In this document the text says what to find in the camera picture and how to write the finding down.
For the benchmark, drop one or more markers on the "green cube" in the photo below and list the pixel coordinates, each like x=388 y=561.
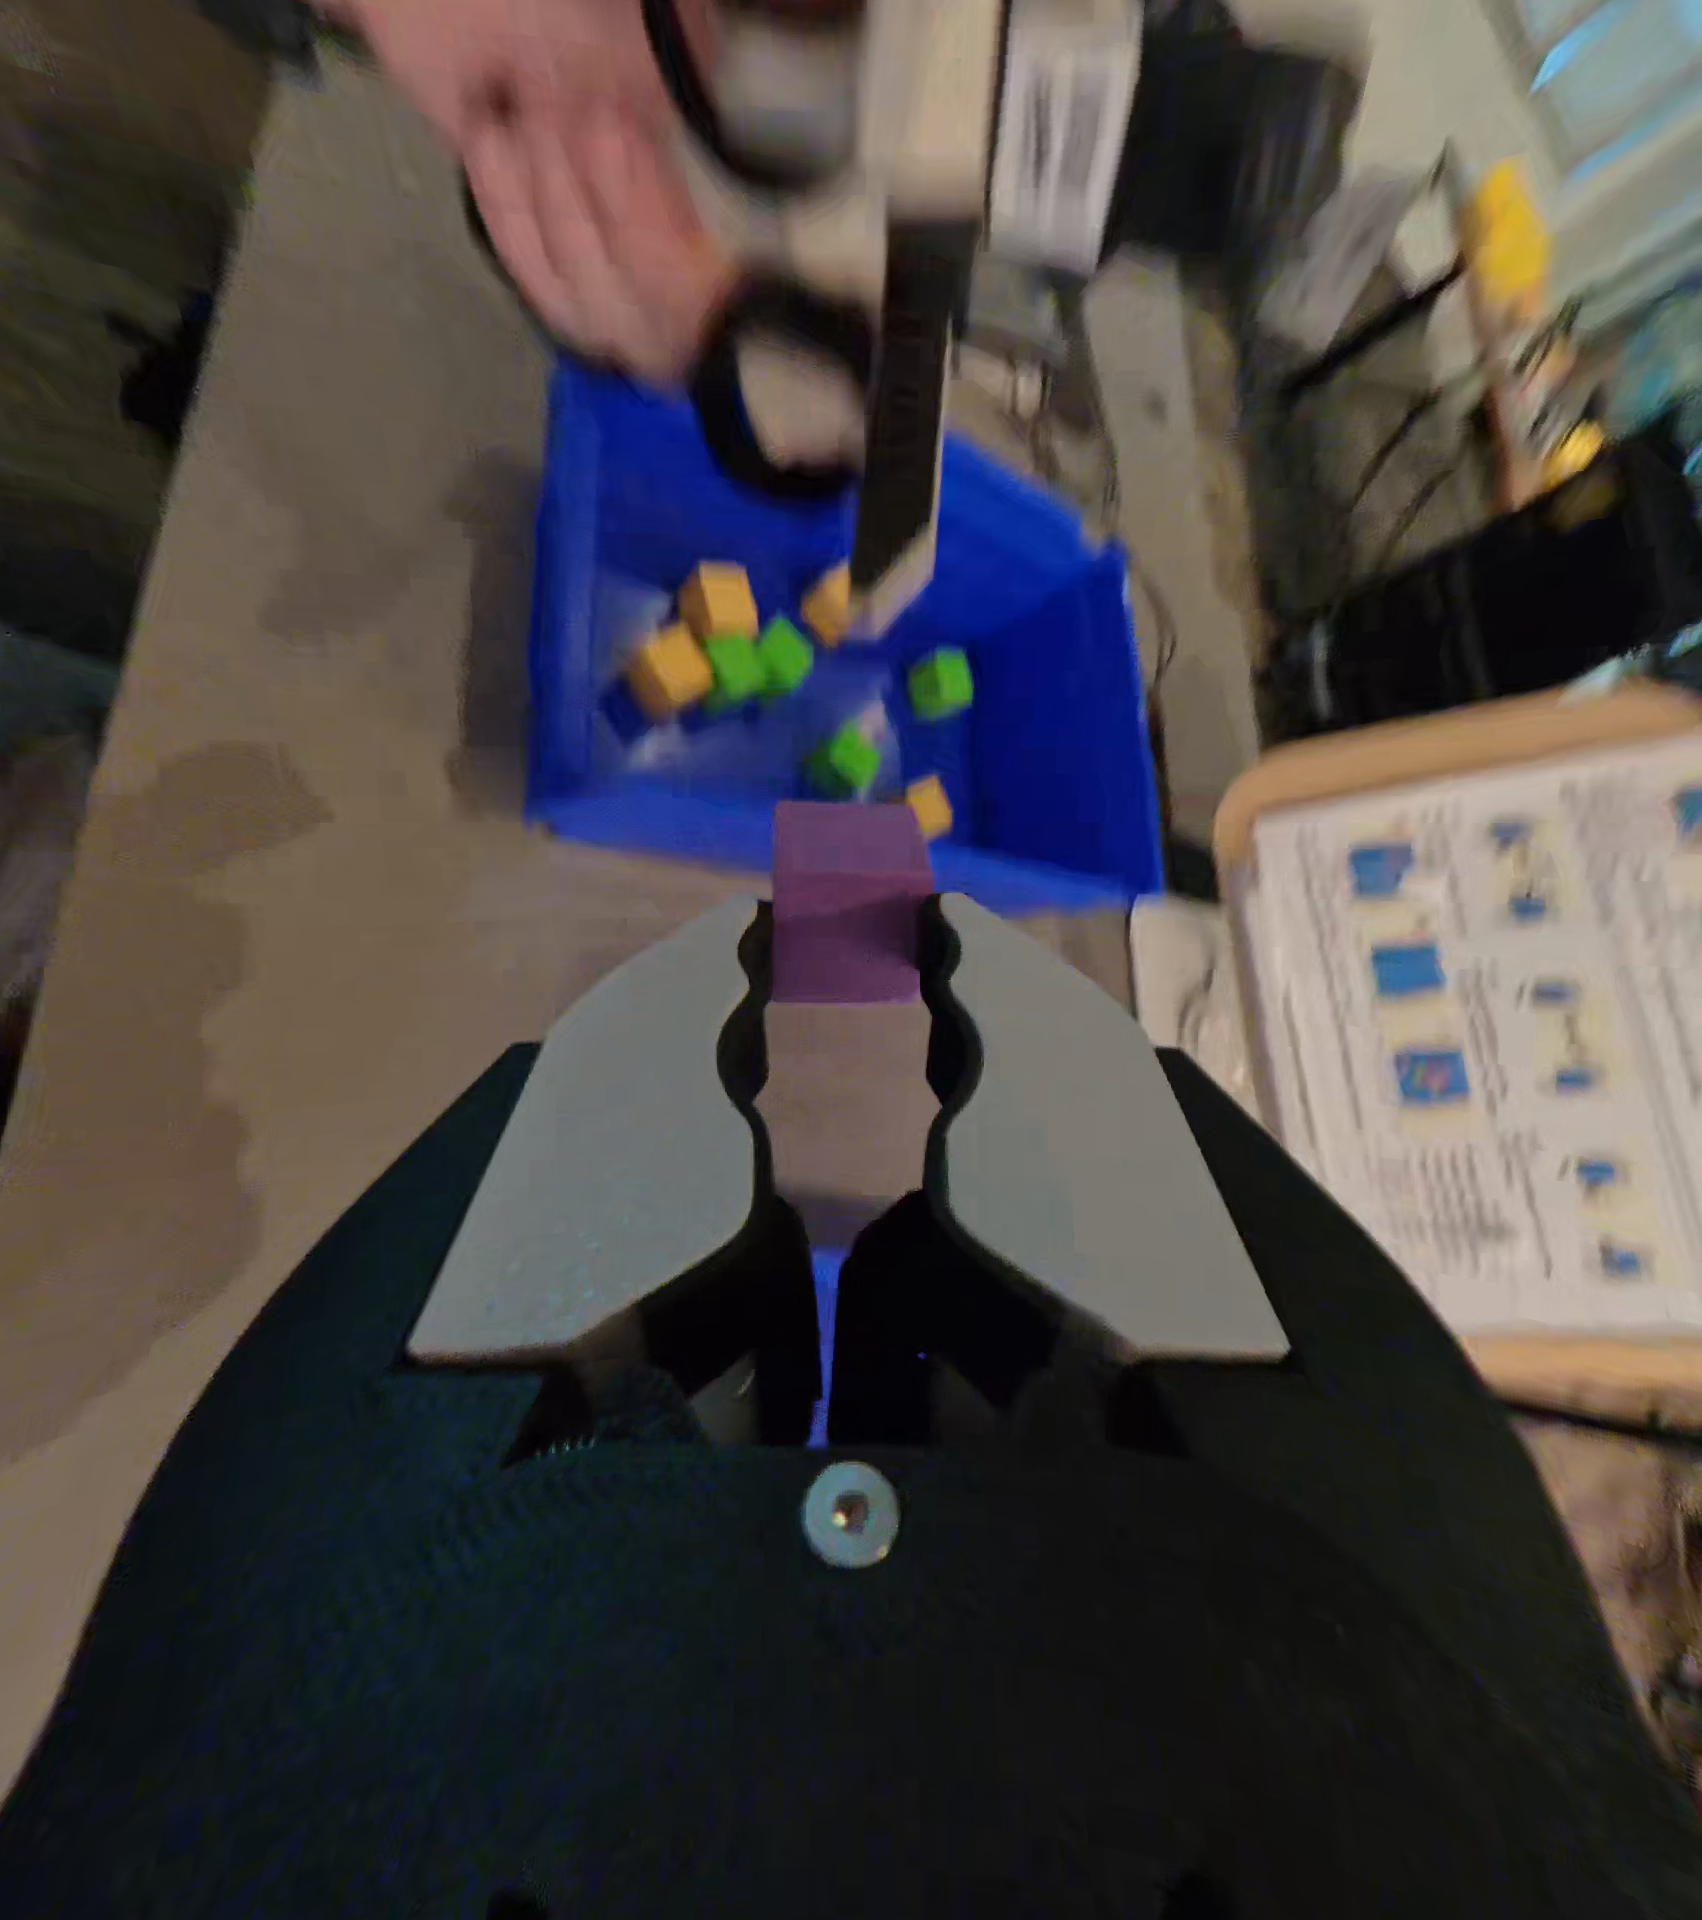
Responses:
x=844 y=760
x=734 y=671
x=941 y=683
x=787 y=657

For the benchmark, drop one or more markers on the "printed instruction sheet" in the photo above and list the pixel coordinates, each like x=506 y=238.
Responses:
x=1511 y=1051

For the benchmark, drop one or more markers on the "person's left hand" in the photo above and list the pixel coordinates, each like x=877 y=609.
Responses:
x=567 y=194

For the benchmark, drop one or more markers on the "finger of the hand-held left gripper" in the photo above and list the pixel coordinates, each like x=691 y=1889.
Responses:
x=910 y=421

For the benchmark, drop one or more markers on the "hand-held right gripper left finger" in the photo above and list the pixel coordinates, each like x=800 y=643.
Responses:
x=596 y=1200

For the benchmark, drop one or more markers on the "yellow cube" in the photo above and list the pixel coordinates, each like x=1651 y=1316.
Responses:
x=829 y=603
x=669 y=671
x=929 y=806
x=717 y=601

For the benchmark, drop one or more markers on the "purple cube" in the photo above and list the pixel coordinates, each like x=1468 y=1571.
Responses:
x=850 y=931

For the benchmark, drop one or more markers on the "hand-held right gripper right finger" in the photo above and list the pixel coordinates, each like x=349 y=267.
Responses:
x=1107 y=1200

